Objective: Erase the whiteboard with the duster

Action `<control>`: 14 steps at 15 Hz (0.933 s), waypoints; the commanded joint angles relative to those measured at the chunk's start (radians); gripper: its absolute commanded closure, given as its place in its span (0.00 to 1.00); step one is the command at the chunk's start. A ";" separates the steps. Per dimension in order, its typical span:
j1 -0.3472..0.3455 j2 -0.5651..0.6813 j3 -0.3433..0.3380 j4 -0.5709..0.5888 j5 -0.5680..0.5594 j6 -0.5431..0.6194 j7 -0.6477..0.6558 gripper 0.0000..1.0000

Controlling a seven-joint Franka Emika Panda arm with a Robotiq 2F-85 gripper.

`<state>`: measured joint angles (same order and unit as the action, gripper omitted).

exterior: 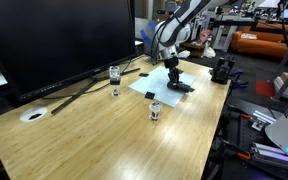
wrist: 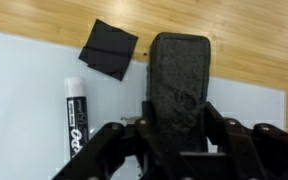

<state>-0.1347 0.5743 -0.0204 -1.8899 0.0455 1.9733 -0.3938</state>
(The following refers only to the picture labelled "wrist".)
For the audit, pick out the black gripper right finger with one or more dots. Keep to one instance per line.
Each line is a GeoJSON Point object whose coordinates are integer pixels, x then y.
{"type": "Point", "coordinates": [260, 153]}

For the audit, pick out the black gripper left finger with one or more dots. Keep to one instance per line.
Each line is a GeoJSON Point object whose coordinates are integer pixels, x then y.
{"type": "Point", "coordinates": [117, 153]}

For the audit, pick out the dark grey felt duster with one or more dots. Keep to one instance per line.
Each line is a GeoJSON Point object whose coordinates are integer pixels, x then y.
{"type": "Point", "coordinates": [179, 83]}

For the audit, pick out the white black dry-erase marker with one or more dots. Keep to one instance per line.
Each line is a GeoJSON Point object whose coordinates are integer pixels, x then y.
{"type": "Point", "coordinates": [77, 113]}

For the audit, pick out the white whiteboard sheet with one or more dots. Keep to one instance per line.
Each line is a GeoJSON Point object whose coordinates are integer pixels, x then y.
{"type": "Point", "coordinates": [24, 83]}

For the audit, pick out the black tape square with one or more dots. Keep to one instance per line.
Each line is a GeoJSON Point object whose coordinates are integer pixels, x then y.
{"type": "Point", "coordinates": [108, 50]}

